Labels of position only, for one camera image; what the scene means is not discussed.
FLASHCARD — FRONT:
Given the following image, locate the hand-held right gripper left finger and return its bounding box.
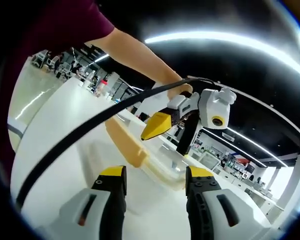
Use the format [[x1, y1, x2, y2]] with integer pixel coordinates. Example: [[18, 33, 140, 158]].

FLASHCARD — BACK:
[[41, 164, 128, 240]]

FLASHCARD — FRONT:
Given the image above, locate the row of white office desks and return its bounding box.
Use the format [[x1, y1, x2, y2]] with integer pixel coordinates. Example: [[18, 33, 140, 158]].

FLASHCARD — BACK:
[[189, 139, 288, 223]]

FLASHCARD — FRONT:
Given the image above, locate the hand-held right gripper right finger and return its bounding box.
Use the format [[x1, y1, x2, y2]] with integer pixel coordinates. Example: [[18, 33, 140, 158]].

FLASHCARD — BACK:
[[184, 165, 273, 240]]

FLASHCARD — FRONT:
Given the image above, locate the white square pillar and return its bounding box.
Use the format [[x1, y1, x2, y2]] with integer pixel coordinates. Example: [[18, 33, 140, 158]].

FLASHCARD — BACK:
[[277, 152, 300, 208]]

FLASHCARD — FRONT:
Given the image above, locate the ceiling air vent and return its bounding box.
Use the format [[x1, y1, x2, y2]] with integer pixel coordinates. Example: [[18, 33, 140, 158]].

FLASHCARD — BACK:
[[221, 131, 236, 141]]

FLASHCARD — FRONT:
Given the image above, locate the person in dark clothes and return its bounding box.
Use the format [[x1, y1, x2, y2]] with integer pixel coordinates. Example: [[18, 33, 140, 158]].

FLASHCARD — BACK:
[[0, 0, 116, 181]]

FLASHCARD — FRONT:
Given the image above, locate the person's left hand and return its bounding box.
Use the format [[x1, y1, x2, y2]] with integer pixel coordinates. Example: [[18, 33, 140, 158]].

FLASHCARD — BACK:
[[166, 74, 194, 101]]

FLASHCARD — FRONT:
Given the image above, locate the clear storage box lid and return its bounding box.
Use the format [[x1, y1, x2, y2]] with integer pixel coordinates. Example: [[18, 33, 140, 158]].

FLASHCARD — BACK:
[[106, 116, 191, 192]]

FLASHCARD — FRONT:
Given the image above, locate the red and blue wall banner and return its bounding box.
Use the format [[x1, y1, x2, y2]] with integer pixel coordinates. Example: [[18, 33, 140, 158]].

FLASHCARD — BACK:
[[233, 154, 256, 171]]

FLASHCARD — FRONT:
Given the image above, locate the yellow long lid latch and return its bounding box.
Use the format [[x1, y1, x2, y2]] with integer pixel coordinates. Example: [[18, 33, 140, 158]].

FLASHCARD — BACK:
[[105, 116, 150, 169]]

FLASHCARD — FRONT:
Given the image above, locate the black cable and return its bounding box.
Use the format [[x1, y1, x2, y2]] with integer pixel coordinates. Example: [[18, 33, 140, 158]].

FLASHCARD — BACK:
[[14, 76, 222, 213]]

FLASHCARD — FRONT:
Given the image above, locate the clear bottle with red lid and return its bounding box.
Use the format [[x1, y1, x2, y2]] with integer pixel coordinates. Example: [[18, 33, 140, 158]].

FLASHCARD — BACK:
[[99, 79, 110, 95]]

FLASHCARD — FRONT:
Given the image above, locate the long ceiling light strip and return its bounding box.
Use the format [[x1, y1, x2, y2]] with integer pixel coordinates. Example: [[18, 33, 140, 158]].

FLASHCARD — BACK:
[[144, 31, 300, 83]]

